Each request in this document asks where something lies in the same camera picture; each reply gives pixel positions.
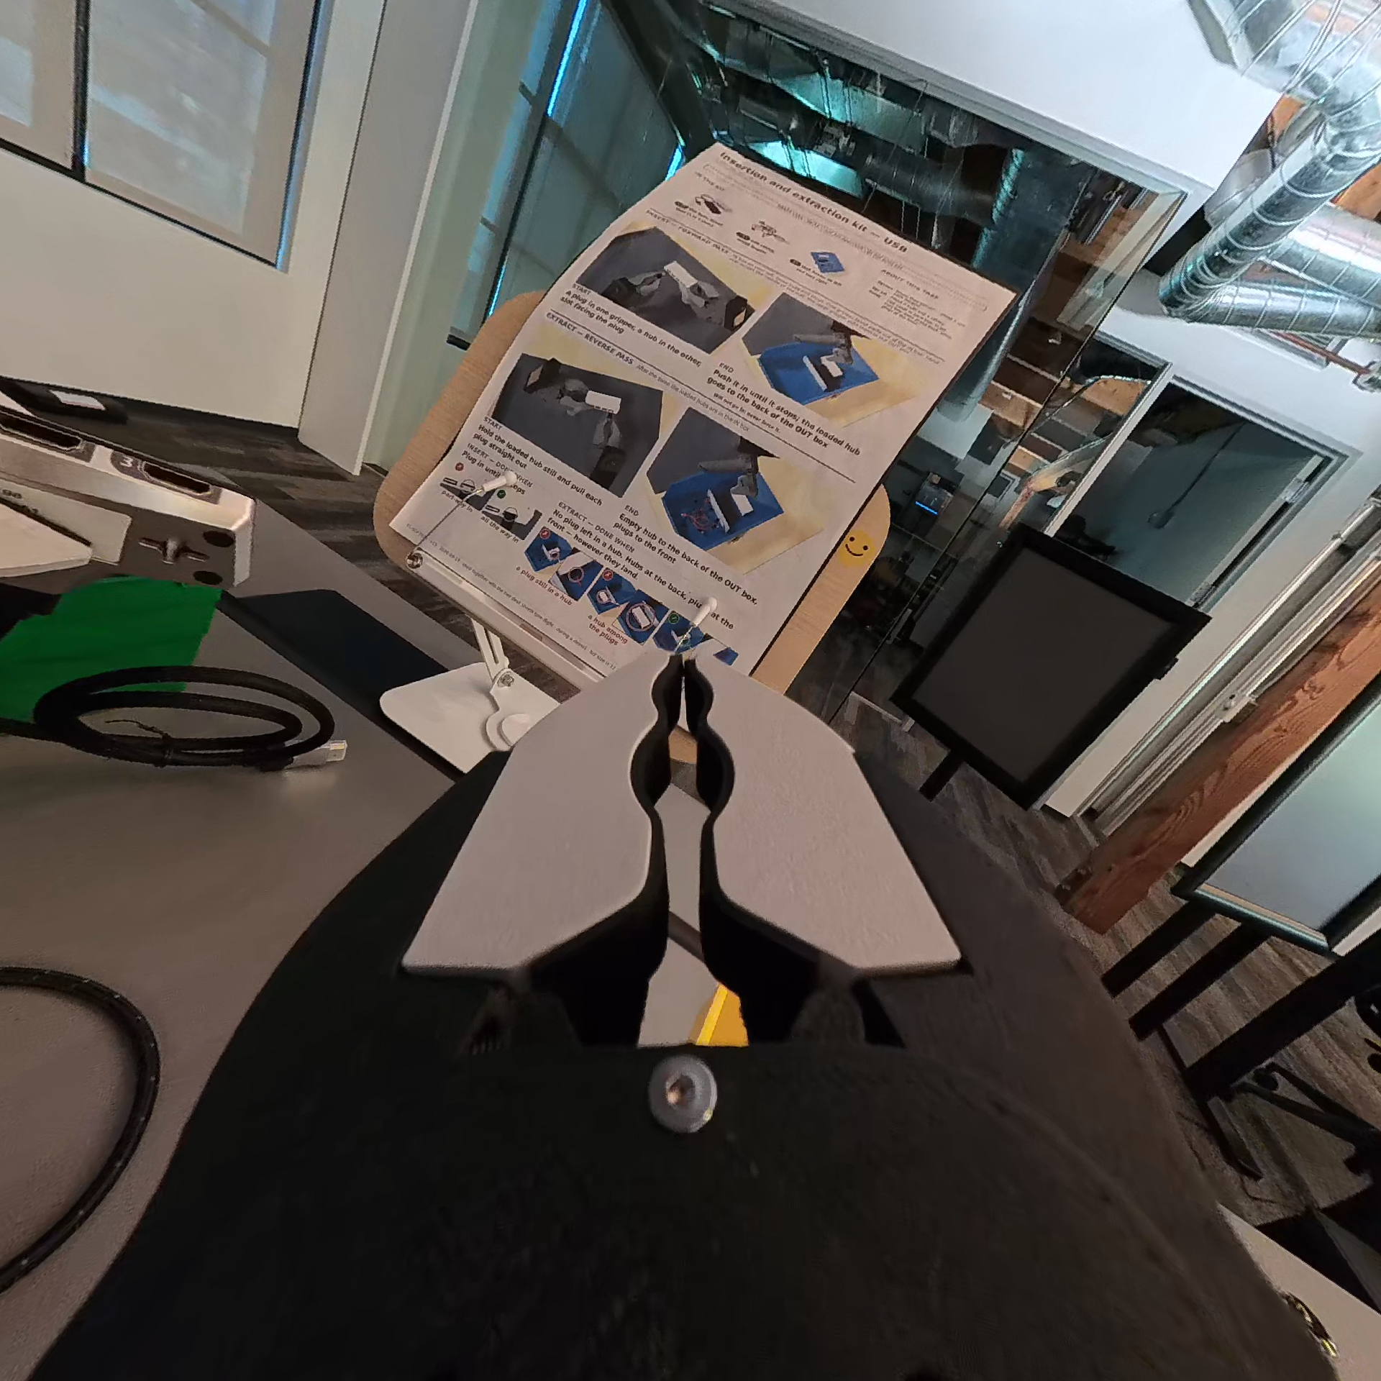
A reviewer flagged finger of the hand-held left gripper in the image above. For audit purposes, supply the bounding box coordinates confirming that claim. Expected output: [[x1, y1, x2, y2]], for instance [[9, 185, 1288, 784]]
[[0, 501, 95, 580]]

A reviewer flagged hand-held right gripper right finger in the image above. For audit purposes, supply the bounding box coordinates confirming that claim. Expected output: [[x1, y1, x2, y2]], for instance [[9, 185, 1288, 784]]
[[683, 652, 963, 985]]

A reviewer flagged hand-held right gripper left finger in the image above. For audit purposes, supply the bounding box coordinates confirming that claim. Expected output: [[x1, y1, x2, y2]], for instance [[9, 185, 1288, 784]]
[[400, 652, 686, 982]]

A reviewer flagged green plastic bin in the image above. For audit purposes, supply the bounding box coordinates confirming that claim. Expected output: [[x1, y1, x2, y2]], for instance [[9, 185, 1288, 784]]
[[0, 576, 223, 726]]

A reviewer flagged grey metal port hub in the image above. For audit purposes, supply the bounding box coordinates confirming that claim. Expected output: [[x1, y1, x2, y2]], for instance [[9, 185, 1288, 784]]
[[0, 404, 257, 589]]

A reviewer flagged black cable with green plugs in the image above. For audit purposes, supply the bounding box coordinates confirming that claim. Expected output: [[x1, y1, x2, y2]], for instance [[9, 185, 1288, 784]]
[[0, 967, 163, 1290]]

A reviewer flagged black floor outlet box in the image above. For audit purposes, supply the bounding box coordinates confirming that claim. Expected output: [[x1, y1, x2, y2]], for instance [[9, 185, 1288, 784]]
[[0, 378, 112, 418]]

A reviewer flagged black framed monitor on pole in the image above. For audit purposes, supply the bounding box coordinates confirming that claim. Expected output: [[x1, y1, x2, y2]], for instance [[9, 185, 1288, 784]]
[[890, 523, 1214, 810]]

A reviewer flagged printed instruction sheet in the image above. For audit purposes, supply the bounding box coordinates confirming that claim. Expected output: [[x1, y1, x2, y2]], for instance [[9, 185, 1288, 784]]
[[391, 142, 1018, 670]]

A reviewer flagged silver metal air duct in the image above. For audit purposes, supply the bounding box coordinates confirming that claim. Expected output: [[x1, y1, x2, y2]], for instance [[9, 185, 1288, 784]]
[[1159, 101, 1381, 341]]

